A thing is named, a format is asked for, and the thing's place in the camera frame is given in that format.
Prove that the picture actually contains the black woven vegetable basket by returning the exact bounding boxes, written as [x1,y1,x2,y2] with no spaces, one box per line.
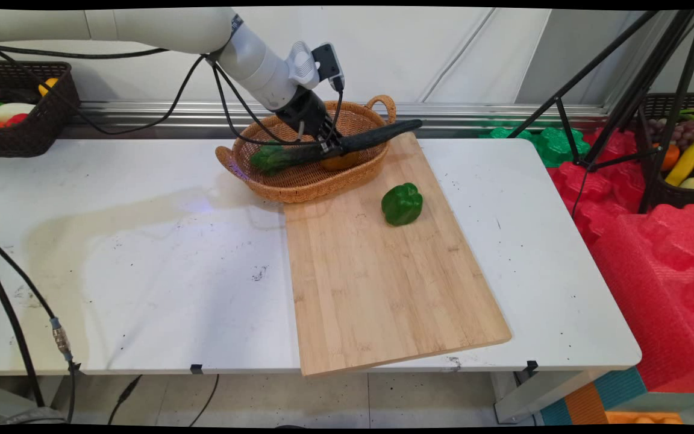
[0,60,81,159]

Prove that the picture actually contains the brown wicker basket with handles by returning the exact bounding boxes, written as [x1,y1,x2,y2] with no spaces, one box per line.
[214,95,398,204]

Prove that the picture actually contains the small orange toy fruit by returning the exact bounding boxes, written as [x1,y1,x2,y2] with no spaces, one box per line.
[654,143,681,172]

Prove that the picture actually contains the red foam mat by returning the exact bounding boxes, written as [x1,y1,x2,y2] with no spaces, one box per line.
[547,128,694,394]

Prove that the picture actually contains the black looped gripper cable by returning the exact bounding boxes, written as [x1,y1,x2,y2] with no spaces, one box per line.
[210,60,324,147]

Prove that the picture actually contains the bamboo cutting board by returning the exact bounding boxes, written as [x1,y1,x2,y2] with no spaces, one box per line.
[283,132,512,378]

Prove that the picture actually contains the purple toy grapes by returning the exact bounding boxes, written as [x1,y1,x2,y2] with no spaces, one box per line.
[648,119,694,152]

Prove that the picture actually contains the black woven fruit basket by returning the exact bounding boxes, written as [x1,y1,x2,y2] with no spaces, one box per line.
[637,92,694,212]

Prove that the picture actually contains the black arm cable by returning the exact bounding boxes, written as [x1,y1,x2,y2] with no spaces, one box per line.
[0,42,206,137]

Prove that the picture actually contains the thin black floor cable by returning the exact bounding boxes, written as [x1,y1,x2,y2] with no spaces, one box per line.
[188,374,220,428]
[107,374,143,426]

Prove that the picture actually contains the teal and orange floor mat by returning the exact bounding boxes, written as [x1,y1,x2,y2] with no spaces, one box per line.
[539,366,694,426]

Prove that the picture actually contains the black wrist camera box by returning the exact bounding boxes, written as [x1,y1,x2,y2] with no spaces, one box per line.
[312,43,346,92]

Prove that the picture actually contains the white toy vegetable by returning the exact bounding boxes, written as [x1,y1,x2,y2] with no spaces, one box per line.
[0,102,36,124]

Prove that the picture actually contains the black tripod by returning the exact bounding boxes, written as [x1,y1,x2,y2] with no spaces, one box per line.
[506,9,694,215]

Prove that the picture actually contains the long dark eggplant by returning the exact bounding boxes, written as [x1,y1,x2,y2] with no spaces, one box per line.
[249,119,424,176]

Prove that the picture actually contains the thick black cable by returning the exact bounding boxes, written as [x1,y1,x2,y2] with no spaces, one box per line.
[0,240,47,408]

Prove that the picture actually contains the cable with metal connector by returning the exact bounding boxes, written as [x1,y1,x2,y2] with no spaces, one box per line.
[0,225,78,424]

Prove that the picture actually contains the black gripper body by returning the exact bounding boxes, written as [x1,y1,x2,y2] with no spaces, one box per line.
[275,86,331,138]

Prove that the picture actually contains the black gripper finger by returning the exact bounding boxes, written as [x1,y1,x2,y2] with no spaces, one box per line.
[322,116,348,151]
[313,128,334,159]

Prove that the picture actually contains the white table leg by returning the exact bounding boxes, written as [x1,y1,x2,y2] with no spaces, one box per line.
[493,368,614,424]

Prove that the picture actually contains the metal wall rail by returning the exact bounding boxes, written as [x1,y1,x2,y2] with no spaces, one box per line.
[60,101,610,131]

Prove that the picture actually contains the yellow toy banana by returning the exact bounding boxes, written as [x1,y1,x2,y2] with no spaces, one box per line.
[664,135,694,187]

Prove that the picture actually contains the green bell pepper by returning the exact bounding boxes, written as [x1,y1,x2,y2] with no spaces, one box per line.
[381,182,424,227]

